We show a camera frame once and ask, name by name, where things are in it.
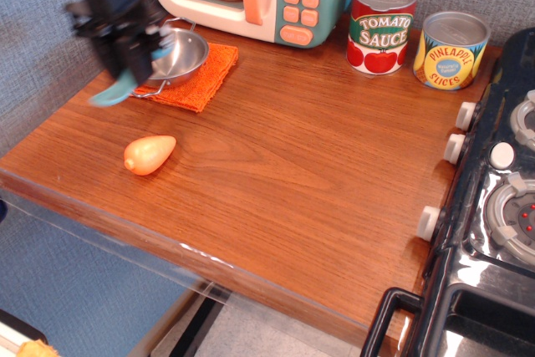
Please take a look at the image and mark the small steel bowl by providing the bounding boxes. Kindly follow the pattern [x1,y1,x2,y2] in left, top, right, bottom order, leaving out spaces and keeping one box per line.
[136,17,210,99]

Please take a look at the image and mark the orange fuzzy object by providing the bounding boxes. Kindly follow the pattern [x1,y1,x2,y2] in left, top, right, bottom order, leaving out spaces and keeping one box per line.
[16,339,59,357]

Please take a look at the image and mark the pineapple slices can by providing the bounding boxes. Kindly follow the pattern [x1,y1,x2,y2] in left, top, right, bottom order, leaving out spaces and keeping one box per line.
[413,11,491,91]

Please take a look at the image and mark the black toy stove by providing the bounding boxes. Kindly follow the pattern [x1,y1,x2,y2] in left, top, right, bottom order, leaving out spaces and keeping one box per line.
[361,28,534,356]

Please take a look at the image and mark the blue brush white bristles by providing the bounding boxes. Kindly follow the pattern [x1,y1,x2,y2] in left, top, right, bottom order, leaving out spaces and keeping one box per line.
[89,26,172,107]

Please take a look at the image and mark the tomato sauce can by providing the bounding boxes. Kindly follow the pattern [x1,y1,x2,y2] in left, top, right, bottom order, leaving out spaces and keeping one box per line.
[346,0,417,75]

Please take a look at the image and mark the clear acrylic table guard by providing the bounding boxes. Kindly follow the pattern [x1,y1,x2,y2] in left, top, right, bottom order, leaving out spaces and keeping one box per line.
[1,191,360,356]

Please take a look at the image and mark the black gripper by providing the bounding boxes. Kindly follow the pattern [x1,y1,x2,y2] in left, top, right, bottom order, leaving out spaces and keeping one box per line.
[65,0,170,86]

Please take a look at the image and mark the orange towel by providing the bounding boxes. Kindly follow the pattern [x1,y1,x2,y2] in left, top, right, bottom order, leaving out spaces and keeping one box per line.
[131,43,239,113]

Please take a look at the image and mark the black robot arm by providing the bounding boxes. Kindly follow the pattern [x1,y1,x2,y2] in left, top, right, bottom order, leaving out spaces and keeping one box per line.
[66,0,166,88]

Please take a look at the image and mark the orange toy carrot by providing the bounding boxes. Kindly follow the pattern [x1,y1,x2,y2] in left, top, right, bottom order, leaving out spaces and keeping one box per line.
[124,135,177,176]

